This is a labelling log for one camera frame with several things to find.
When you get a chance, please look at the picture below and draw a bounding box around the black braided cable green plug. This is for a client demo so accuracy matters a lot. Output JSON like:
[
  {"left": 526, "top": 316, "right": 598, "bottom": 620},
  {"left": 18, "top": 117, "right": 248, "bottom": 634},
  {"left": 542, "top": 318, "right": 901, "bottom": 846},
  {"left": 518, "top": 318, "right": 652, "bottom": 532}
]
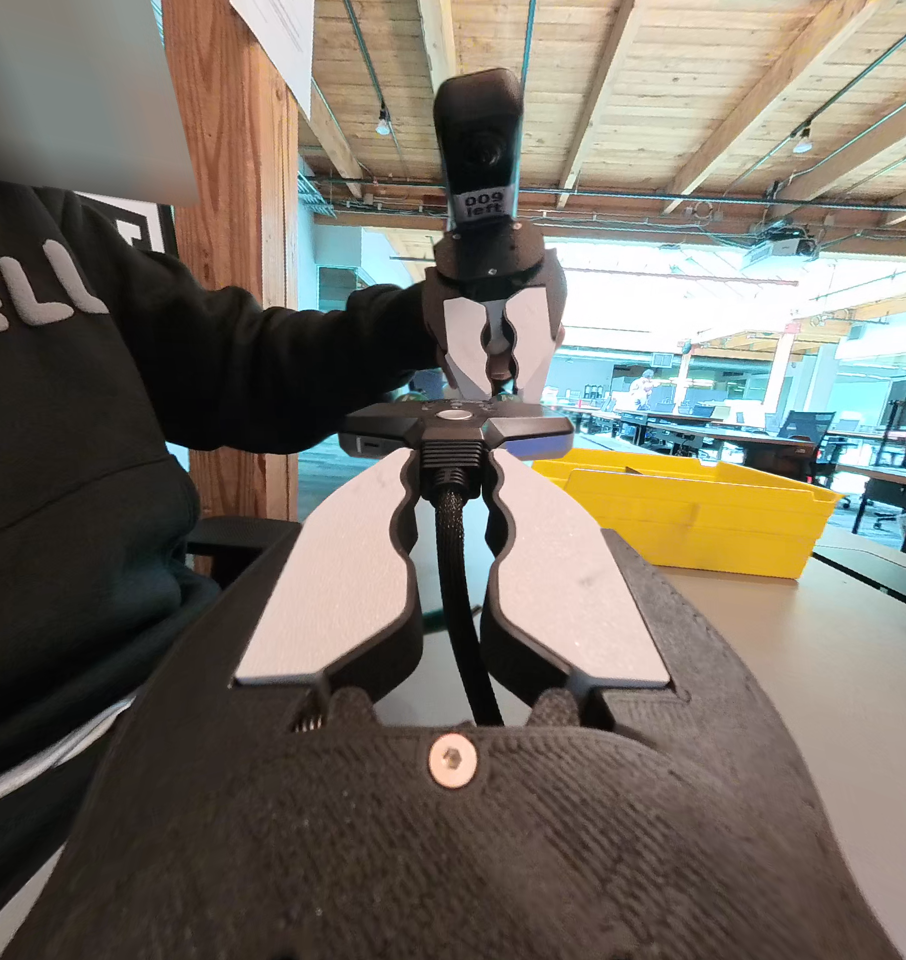
[{"left": 420, "top": 441, "right": 508, "bottom": 729}]

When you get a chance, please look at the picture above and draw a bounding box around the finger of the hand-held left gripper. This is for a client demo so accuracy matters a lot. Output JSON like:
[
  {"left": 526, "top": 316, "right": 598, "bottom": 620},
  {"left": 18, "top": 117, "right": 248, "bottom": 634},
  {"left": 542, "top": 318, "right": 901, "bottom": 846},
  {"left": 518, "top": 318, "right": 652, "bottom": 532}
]
[
  {"left": 507, "top": 287, "right": 562, "bottom": 404},
  {"left": 441, "top": 297, "right": 496, "bottom": 399}
]

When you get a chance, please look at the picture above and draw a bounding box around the person's torso in black hoodie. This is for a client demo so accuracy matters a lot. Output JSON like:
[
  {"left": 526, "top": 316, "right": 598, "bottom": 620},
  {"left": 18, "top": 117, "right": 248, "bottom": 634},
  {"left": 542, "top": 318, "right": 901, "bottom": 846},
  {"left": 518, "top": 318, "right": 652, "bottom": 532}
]
[{"left": 0, "top": 176, "right": 225, "bottom": 912}]

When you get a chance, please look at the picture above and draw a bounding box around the white paper sheet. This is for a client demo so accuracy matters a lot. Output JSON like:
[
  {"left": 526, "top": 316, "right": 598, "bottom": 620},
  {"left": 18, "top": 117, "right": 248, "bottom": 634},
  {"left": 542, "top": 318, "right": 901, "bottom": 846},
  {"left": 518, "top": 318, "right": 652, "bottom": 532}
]
[{"left": 230, "top": 0, "right": 316, "bottom": 120}]

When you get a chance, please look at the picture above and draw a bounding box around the grey desk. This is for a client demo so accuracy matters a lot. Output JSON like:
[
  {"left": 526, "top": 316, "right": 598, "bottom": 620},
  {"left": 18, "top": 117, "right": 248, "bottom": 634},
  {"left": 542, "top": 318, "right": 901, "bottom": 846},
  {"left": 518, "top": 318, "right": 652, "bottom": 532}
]
[{"left": 370, "top": 525, "right": 906, "bottom": 960}]

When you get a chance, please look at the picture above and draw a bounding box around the black desk cable cover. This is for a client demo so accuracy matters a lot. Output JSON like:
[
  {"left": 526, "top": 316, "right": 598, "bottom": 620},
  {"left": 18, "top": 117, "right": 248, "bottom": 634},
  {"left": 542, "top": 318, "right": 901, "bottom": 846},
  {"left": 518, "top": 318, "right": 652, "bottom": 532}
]
[{"left": 813, "top": 543, "right": 906, "bottom": 612}]

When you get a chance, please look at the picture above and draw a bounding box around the wooden post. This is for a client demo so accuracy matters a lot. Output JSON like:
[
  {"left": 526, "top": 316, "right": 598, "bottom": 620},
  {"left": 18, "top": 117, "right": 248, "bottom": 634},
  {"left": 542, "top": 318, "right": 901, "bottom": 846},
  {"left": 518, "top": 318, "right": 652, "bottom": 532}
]
[{"left": 162, "top": 0, "right": 301, "bottom": 579}]

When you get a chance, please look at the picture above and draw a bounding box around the ceiling projector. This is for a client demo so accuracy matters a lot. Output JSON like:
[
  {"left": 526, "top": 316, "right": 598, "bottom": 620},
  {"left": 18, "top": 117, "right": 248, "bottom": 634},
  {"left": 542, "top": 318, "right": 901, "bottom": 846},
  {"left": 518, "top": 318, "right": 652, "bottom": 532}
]
[{"left": 745, "top": 238, "right": 819, "bottom": 273}]

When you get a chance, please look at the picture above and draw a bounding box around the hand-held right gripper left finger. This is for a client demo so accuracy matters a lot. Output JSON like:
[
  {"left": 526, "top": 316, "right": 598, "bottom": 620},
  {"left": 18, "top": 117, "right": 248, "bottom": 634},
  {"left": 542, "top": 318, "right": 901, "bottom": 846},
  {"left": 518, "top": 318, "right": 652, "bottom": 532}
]
[{"left": 234, "top": 446, "right": 425, "bottom": 702}]

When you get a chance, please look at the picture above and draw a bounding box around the black and white framed sign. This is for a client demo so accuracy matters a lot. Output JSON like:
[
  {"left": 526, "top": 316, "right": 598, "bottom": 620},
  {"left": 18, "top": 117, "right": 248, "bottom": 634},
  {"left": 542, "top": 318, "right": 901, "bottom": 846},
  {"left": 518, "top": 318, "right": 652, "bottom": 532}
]
[{"left": 74, "top": 191, "right": 180, "bottom": 260}]

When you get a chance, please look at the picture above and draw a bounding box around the black mesh office chair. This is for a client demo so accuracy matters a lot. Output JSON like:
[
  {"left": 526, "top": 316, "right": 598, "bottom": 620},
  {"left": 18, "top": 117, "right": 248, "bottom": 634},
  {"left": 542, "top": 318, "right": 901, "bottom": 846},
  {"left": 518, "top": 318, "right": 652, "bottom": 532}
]
[{"left": 777, "top": 410, "right": 838, "bottom": 485}]

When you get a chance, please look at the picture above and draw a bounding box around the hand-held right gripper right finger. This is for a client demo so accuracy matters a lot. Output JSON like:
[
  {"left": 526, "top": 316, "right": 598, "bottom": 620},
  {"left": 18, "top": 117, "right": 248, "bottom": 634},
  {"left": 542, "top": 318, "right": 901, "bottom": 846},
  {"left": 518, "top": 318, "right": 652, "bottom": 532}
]
[{"left": 480, "top": 448, "right": 673, "bottom": 710}]

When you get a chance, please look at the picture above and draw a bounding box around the yellow plastic bin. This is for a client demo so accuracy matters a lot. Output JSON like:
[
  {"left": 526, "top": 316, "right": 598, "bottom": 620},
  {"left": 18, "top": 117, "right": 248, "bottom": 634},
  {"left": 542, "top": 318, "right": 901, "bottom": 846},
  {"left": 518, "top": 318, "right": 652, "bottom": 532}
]
[{"left": 531, "top": 447, "right": 844, "bottom": 581}]

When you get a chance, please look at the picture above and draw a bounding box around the long office table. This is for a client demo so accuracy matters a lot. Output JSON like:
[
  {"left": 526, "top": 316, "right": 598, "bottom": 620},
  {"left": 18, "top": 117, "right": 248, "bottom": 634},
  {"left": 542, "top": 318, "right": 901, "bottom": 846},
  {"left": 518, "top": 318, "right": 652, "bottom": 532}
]
[{"left": 618, "top": 408, "right": 821, "bottom": 481}]

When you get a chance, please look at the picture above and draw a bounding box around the person's left forearm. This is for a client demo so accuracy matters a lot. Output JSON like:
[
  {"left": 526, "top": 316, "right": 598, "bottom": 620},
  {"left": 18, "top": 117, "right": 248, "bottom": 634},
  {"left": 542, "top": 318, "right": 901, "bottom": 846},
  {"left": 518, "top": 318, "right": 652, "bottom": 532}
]
[{"left": 108, "top": 283, "right": 440, "bottom": 456}]

